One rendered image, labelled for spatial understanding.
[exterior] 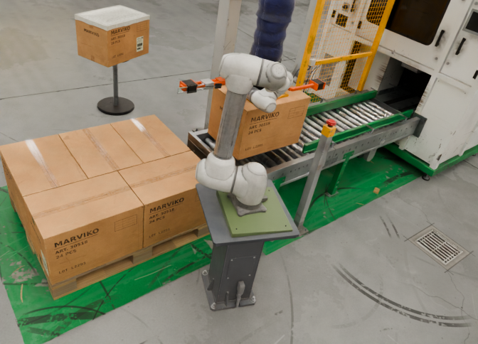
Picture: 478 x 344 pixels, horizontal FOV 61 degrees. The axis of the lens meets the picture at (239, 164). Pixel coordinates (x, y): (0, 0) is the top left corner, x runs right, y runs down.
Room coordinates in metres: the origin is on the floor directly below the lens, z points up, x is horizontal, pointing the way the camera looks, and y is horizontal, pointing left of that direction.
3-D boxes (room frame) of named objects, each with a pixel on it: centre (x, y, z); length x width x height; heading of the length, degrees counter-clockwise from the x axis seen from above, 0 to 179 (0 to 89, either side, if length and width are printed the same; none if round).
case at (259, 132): (2.71, -0.07, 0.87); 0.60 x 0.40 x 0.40; 133
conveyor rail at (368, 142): (3.04, -0.88, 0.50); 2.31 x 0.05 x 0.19; 134
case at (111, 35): (3.93, 1.48, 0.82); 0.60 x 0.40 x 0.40; 157
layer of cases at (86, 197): (2.23, 0.88, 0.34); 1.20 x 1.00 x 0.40; 134
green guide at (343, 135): (3.33, -1.10, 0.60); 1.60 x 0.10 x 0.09; 134
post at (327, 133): (2.51, -0.57, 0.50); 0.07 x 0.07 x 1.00; 44
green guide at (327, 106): (3.72, -0.73, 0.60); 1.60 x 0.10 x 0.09; 134
